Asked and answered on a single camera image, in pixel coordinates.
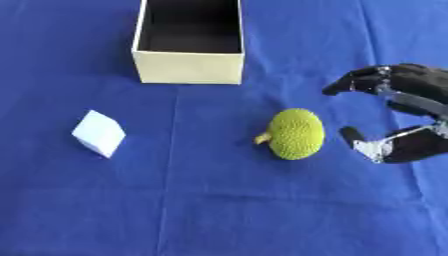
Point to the white cube block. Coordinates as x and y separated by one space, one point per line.
98 133

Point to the green bumpy toy fruit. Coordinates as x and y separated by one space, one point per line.
296 133

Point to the cream box with black inside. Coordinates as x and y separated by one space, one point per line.
188 43

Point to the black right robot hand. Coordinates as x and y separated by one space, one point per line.
417 81

